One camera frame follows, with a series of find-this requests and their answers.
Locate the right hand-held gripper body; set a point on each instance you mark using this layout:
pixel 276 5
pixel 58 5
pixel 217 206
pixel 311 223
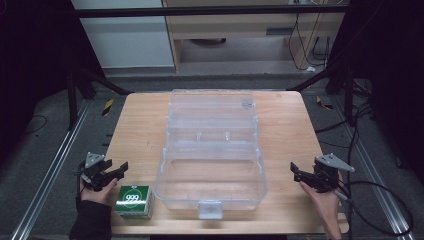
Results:
pixel 328 175

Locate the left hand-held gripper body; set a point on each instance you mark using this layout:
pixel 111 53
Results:
pixel 94 173

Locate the person's left hand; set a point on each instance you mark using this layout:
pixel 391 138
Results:
pixel 98 195

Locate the person's right hand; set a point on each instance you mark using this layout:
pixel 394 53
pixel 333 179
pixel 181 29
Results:
pixel 321 201

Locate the green and white medicine box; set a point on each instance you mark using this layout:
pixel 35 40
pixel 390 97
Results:
pixel 132 201

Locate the yellow and black tape strip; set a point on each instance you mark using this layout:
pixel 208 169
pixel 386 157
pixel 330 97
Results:
pixel 107 107
pixel 324 104

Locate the black metal stand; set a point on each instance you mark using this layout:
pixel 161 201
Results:
pixel 348 96
pixel 71 100

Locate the clear plastic storage box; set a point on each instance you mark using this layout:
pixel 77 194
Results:
pixel 213 156

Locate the white power plug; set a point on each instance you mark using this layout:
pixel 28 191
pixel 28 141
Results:
pixel 310 69

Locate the white cabinet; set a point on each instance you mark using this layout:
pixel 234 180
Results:
pixel 126 40

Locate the light wooden desk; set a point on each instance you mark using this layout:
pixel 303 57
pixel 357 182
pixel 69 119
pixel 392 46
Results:
pixel 240 26

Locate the aluminium floor rail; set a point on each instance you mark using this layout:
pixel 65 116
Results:
pixel 50 173
pixel 376 173

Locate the black horizontal frame bar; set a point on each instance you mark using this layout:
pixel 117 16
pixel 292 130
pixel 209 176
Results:
pixel 206 11

